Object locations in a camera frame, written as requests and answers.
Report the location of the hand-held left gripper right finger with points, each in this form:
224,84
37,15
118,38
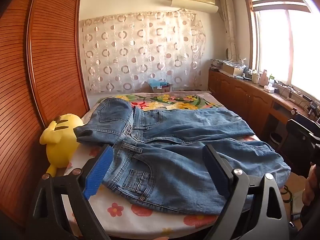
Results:
213,172

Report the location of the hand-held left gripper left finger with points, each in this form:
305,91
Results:
97,175

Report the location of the blue denim pants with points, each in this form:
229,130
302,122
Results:
175,160

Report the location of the person's right forearm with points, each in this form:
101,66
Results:
311,187

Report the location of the black chair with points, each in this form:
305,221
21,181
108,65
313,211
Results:
298,145

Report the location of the dark waste bin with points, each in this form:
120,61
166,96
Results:
276,142

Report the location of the black tripod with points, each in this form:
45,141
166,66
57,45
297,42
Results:
314,110

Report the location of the yellow plush toy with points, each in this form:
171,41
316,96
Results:
60,145

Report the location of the bed with floral sheet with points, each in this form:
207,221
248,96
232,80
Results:
140,217

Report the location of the white tissue box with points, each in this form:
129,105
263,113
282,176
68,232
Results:
269,89

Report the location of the wooden cabinet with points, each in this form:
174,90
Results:
240,92

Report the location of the pink bottle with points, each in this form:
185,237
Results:
263,78

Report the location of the white canister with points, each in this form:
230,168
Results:
255,77

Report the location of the cardboard box with blue cloth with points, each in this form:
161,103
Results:
161,87

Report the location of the white open cardboard box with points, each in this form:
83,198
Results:
233,69

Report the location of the stack of small packages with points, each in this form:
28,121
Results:
216,65

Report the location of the wooden framed window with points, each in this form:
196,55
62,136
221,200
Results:
275,42

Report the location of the round table mirror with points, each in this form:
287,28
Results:
228,53

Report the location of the sheer circle-patterned curtain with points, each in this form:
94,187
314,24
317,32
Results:
140,55

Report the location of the wooden slatted wardrobe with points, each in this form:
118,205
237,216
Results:
50,55

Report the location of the white drawn curtain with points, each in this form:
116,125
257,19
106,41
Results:
228,25

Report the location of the white air deflector panel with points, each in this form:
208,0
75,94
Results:
197,6

